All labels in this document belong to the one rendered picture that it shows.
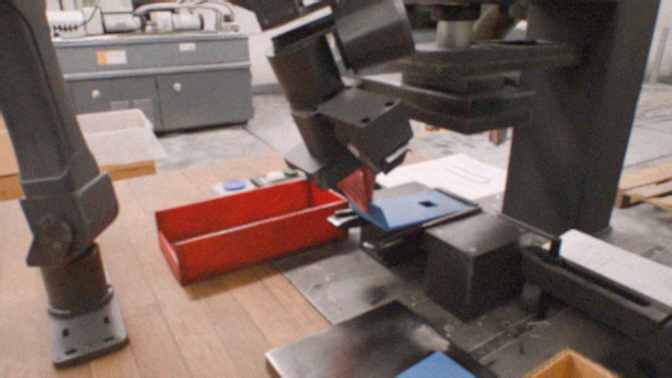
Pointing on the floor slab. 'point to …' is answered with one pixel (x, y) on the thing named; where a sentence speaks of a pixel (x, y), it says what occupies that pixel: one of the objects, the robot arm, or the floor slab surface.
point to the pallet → (646, 191)
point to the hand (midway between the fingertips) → (363, 204)
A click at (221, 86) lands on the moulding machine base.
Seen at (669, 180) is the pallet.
